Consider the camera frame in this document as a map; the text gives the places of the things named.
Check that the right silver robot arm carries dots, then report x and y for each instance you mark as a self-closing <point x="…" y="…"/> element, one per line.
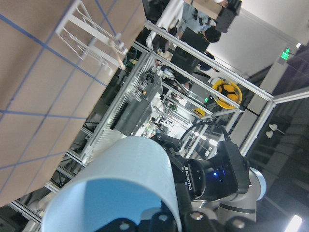
<point x="242" y="204"/>

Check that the yellow hard hat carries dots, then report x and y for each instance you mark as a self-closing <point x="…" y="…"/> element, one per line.
<point x="230" y="90"/>

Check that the white wire cup rack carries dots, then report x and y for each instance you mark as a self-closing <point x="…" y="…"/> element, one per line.
<point x="86" y="38"/>

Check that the light blue ribbed cup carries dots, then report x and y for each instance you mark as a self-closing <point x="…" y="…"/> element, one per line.
<point x="131" y="179"/>

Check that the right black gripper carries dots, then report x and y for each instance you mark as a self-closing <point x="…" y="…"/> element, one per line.
<point x="224" y="174"/>

